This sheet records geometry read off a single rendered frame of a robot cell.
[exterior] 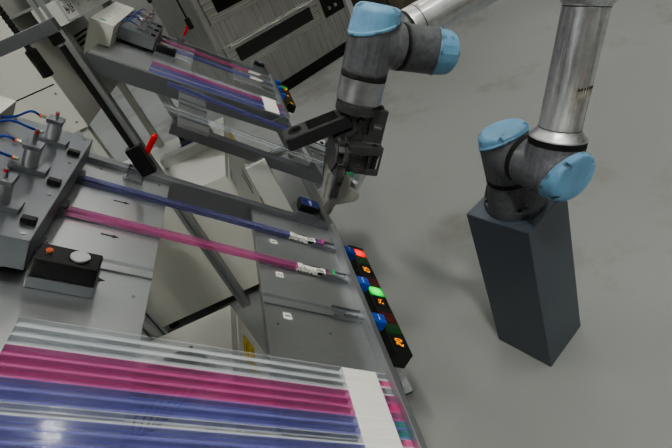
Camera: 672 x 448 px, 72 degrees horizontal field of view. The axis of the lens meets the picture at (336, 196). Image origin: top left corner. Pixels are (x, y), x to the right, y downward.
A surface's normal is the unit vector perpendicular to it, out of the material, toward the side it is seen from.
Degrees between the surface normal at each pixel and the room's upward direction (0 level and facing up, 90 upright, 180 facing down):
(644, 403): 0
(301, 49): 90
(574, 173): 97
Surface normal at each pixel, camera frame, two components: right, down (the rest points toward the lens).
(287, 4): 0.60, 0.25
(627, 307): -0.35, -0.78
